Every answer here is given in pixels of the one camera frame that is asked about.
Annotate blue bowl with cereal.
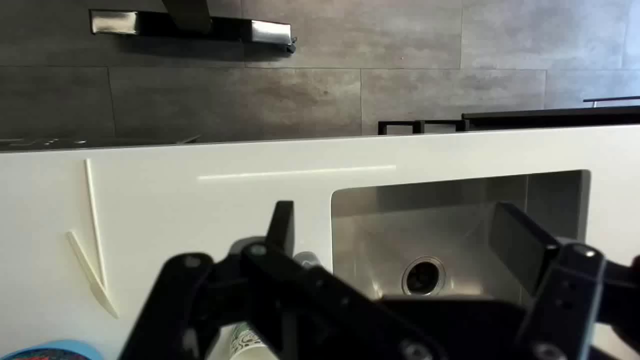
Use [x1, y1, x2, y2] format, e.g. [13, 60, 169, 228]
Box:
[0, 338, 106, 360]

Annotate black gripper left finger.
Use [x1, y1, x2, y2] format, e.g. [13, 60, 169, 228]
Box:
[118, 197, 448, 360]

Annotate black under-counter appliance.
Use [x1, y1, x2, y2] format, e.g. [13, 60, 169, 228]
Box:
[458, 95, 640, 133]

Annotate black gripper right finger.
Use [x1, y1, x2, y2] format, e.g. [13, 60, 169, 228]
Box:
[488, 200, 640, 360]

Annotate black cabinet handle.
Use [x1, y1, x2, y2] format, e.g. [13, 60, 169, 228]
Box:
[376, 117, 423, 135]
[418, 116, 465, 135]

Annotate stainless steel sink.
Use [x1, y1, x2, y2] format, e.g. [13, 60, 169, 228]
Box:
[329, 168, 592, 302]

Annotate pale wooden chopstick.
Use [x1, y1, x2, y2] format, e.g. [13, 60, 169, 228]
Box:
[64, 229, 121, 320]
[84, 157, 111, 287]

